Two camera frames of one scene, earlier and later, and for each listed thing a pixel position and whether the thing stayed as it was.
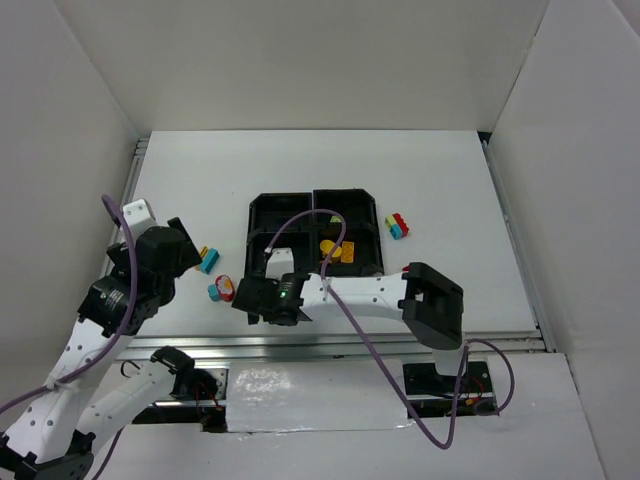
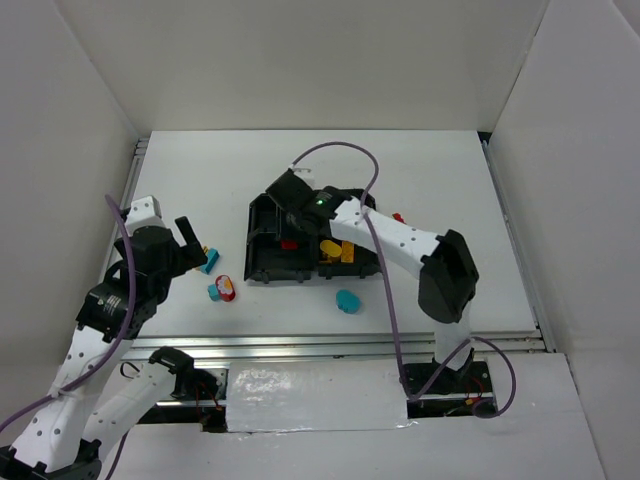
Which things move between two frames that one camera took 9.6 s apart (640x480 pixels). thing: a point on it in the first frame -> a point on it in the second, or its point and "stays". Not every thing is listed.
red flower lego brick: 226,287 stays
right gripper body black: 245,298 -> 288,189
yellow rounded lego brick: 326,246 stays
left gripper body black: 185,245 stays
